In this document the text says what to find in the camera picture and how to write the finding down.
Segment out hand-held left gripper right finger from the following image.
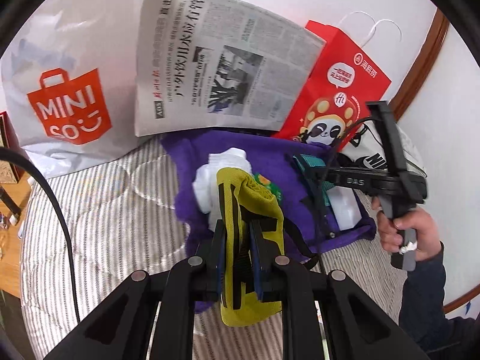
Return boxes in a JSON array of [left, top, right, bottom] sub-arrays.
[[248, 219, 432, 360]]

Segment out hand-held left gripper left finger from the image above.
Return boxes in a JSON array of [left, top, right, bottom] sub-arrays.
[[45, 219, 227, 360]]

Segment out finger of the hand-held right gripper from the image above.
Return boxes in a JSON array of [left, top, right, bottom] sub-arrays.
[[289, 154, 338, 182], [304, 184, 336, 239]]

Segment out teal ribbed cloth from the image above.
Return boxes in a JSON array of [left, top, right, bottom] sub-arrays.
[[292, 154, 336, 211]]

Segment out yellow black sock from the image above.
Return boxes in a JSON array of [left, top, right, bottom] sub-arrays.
[[215, 167, 287, 327]]

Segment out white sock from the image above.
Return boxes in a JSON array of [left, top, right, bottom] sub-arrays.
[[192, 147, 251, 233]]

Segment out person's right forearm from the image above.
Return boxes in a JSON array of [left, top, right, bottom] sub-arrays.
[[398, 242, 480, 360]]

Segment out person's right hand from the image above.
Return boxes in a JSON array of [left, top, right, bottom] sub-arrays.
[[371, 197, 441, 261]]

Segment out white folded cloth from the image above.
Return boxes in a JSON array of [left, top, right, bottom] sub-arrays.
[[330, 187, 362, 230]]

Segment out purple towel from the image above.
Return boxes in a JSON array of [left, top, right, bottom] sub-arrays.
[[160, 129, 377, 314]]

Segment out white black printed tote bag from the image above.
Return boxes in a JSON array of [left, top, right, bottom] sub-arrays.
[[339, 118, 428, 181]]

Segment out green orange printed sock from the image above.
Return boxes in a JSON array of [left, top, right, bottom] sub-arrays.
[[252, 172, 283, 201]]

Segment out red paper bag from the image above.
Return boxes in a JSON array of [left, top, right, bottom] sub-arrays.
[[271, 11, 404, 151]]

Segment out striped bedsheet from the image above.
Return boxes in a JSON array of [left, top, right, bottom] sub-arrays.
[[20, 135, 409, 360]]

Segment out brown wooden baseboard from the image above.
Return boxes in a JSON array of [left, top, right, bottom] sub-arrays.
[[389, 7, 480, 314]]

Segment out newspaper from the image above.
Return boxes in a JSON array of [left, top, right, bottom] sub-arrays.
[[134, 0, 326, 137]]

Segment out wooden side table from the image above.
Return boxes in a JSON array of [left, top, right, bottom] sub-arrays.
[[0, 157, 34, 301]]

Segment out white plastic shopping bag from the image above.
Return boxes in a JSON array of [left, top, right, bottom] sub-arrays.
[[0, 0, 151, 179]]

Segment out thick black cable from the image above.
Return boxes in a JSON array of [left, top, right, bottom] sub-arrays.
[[0, 147, 81, 325]]

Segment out black strap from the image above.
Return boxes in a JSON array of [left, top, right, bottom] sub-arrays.
[[0, 185, 19, 216]]

